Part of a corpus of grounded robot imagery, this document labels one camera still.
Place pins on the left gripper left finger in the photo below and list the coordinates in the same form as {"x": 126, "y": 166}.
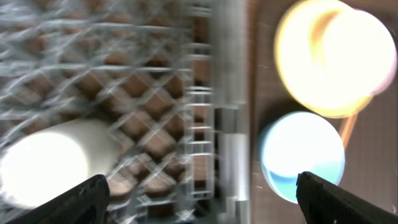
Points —
{"x": 86, "y": 203}

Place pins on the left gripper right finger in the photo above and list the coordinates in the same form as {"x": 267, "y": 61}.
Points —
{"x": 322, "y": 202}

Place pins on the white plastic cup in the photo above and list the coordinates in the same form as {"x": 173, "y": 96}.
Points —
{"x": 46, "y": 164}

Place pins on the pink white bowl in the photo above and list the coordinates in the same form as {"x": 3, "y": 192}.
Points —
{"x": 355, "y": 55}

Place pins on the grey plastic dishwasher rack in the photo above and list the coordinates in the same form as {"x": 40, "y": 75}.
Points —
{"x": 169, "y": 79}

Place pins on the dark brown serving tray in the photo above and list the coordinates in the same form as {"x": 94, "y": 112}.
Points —
{"x": 371, "y": 156}

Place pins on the light blue bowl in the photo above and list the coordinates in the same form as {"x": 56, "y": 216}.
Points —
{"x": 297, "y": 142}

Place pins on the wooden chopstick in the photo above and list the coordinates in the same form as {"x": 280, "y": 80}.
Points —
{"x": 346, "y": 129}

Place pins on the yellow round plate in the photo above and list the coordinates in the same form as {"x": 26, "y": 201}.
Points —
{"x": 299, "y": 60}

